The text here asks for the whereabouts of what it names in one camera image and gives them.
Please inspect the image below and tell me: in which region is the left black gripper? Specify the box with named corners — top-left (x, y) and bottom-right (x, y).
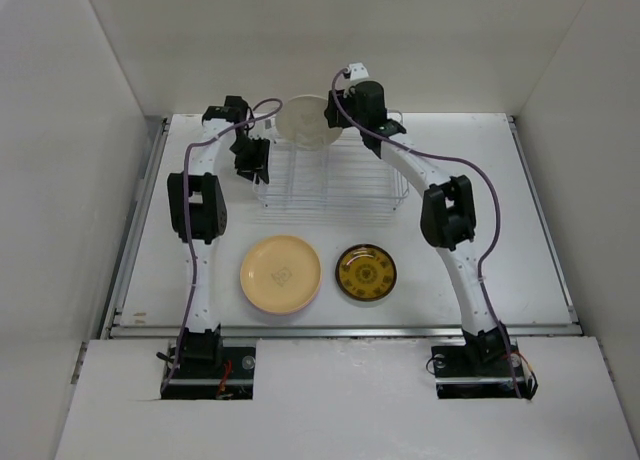
top-left (228, 135), bottom-right (267, 184)

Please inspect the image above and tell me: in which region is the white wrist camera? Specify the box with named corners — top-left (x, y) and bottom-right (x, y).
top-left (343, 62), bottom-right (370, 84)
top-left (250, 118), bottom-right (278, 140)

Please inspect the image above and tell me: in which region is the pink plastic plate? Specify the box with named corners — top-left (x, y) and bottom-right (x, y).
top-left (256, 292), bottom-right (318, 315)

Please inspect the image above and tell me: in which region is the yellow brown patterned dish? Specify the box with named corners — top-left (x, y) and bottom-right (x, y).
top-left (334, 243), bottom-right (398, 303)

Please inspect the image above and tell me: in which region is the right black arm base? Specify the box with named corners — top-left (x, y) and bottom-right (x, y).
top-left (425, 345), bottom-right (539, 400)

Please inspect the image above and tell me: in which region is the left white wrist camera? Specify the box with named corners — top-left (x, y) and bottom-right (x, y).
top-left (250, 118), bottom-right (278, 140)

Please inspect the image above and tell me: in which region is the white wire dish rack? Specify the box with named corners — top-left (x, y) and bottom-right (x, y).
top-left (253, 130), bottom-right (409, 225)

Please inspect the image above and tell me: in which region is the purple cable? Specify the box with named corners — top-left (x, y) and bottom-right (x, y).
top-left (160, 97), bottom-right (285, 396)
top-left (331, 67), bottom-right (526, 400)

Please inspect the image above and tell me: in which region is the metal table edge rail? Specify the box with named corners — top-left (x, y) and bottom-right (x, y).
top-left (103, 323), bottom-right (583, 339)

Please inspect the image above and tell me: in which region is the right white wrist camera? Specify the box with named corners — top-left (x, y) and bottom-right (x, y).
top-left (343, 62), bottom-right (370, 84)

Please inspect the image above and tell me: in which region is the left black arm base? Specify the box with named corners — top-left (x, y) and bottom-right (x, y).
top-left (160, 342), bottom-right (257, 401)

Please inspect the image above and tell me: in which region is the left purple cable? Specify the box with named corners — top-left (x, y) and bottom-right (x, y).
top-left (160, 97), bottom-right (285, 396)

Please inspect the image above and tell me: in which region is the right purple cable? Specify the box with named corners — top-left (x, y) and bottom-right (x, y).
top-left (331, 67), bottom-right (526, 400)

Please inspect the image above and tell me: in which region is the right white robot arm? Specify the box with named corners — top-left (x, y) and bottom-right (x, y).
top-left (325, 79), bottom-right (511, 374)

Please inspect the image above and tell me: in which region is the cream white plate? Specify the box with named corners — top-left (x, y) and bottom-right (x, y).
top-left (275, 95), bottom-right (343, 150)

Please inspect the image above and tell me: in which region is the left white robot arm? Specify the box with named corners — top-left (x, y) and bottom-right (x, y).
top-left (167, 95), bottom-right (270, 377)

